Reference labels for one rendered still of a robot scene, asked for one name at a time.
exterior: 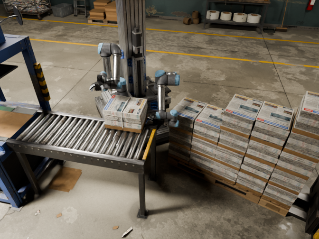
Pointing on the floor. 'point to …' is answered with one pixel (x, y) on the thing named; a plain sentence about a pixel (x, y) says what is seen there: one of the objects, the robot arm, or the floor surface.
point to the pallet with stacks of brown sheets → (103, 12)
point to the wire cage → (28, 6)
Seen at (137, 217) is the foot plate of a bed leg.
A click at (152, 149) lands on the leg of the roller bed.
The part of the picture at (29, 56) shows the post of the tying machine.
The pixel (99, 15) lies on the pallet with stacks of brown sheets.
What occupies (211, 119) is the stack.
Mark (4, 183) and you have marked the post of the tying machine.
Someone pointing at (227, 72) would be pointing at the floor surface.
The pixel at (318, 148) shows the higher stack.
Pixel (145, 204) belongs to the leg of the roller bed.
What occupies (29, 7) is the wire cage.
